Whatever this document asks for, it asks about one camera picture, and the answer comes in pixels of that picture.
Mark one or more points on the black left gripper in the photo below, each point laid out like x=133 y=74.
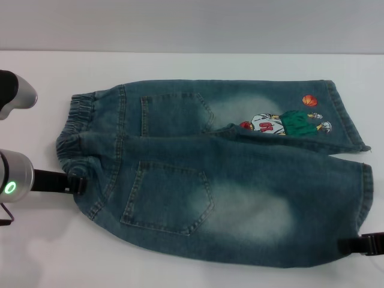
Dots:
x=49 y=181

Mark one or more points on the blue denim shorts with embroidery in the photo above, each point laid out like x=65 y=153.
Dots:
x=240 y=186

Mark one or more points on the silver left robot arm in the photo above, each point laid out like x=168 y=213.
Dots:
x=16 y=177

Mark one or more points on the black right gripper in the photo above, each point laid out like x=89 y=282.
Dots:
x=381 y=243

